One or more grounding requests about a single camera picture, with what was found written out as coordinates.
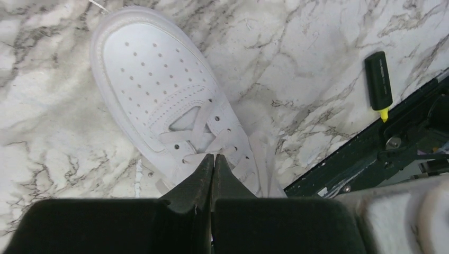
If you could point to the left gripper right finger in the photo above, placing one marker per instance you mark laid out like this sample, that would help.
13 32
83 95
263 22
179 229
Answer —
244 223

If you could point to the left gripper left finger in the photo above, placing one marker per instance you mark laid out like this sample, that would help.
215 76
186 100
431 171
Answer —
177 222

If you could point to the white sneaker shoe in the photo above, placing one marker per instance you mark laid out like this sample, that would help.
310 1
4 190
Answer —
163 94

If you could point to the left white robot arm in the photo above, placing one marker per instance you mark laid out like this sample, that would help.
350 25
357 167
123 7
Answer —
211 211

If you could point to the black yellow highlighter marker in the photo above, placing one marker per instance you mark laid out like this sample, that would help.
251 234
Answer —
378 83

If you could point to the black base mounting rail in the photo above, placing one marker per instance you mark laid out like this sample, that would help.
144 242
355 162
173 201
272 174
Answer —
416 129

